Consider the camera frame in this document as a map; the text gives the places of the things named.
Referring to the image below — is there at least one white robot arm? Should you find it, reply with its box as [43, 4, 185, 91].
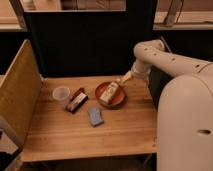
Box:
[130, 39, 213, 171]

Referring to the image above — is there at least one blue sponge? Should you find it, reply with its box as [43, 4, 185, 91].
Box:
[88, 108, 104, 127]

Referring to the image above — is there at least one brown black snack package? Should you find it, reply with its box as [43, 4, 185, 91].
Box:
[65, 88, 88, 114]

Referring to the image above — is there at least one clear plastic cup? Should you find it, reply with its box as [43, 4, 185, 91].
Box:
[52, 86, 70, 107]

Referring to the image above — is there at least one black back panel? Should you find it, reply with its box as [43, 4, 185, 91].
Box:
[25, 0, 157, 77]

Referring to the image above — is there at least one left wooden side panel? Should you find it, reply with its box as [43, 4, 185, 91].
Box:
[0, 39, 42, 148]

